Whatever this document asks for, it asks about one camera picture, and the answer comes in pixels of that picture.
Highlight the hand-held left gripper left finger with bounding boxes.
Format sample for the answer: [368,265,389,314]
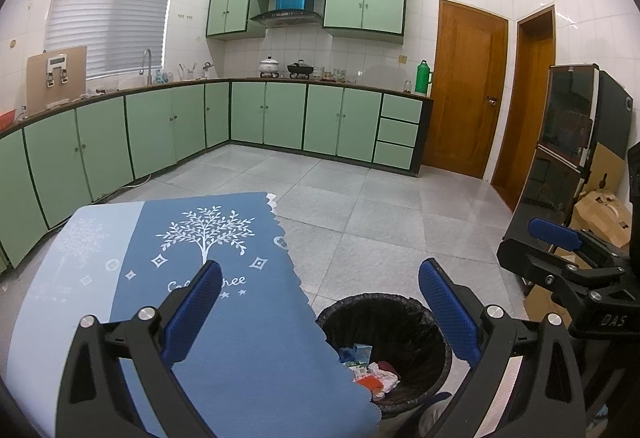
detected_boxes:
[55,259,223,438]

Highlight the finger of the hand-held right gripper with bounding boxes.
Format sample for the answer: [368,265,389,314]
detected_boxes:
[529,217,632,270]
[496,238,577,302]

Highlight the black trash bin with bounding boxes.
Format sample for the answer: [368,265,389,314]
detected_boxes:
[316,294,453,419]

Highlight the blue tree print tablecloth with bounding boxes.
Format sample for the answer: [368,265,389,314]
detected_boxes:
[107,191,381,438]

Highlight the white crumpled tissue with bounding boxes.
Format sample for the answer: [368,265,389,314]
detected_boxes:
[370,362,401,389]

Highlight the green thermos flask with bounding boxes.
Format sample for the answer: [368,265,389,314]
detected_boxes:
[414,59,433,96]

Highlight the plain cardboard box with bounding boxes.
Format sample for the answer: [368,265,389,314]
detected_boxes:
[522,248,581,326]

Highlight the green lower kitchen cabinets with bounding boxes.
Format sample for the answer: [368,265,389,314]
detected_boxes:
[0,78,435,271]

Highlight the cardboard box with handle hole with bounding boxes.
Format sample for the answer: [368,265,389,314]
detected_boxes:
[570,190,633,249]

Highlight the light blue table cover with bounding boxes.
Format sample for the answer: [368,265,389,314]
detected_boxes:
[7,200,146,438]

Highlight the black glass cabinet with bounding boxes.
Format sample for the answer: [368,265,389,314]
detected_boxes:
[502,64,636,244]

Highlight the flat cardboard sheet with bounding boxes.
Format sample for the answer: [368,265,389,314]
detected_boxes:
[585,142,628,204]

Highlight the white window blind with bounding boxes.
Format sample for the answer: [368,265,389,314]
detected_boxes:
[45,0,180,80]

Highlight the black range hood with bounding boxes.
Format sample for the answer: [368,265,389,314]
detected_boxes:
[250,9,323,28]

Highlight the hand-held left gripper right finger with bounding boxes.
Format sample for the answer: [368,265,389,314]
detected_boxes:
[417,258,586,438]

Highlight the open wooden door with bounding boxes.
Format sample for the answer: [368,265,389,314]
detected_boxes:
[490,4,557,211]

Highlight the closed wooden door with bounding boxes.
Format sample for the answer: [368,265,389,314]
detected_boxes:
[421,0,510,180]

